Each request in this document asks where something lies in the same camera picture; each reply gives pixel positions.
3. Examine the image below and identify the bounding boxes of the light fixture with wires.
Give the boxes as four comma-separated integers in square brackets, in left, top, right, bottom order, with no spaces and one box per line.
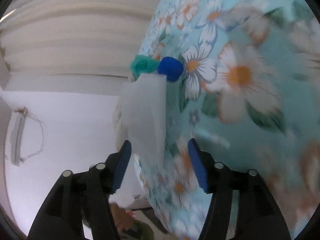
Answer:
[9,106,45,167]

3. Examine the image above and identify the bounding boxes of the floral light blue tablecloth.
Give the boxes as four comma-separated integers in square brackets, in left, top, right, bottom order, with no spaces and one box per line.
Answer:
[134,0,320,240]

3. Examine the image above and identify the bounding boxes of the brown green patterned cloth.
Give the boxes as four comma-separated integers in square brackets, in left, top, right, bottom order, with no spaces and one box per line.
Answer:
[110,202,154,240]

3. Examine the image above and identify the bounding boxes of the crumpled green wrapper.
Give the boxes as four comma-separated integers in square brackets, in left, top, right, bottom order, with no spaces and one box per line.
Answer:
[129,54,160,80]

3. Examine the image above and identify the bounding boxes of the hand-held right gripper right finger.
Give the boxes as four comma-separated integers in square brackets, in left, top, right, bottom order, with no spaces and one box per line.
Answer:
[187,138,292,240]

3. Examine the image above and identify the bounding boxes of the cream curtain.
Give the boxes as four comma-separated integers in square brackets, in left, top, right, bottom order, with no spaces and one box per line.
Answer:
[0,0,165,78]

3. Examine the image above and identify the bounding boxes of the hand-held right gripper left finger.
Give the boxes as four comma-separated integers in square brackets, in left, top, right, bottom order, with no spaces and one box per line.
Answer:
[27,140,132,240]

